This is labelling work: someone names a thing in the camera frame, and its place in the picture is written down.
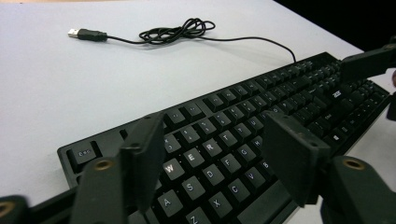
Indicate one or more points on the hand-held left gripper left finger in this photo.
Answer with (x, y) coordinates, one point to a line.
(143, 161)

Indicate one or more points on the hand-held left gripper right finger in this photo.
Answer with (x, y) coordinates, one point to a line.
(295, 155)

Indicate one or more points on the black computer keyboard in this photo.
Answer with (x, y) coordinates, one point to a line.
(224, 130)

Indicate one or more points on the wooden tabletop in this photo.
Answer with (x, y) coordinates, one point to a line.
(31, 1)

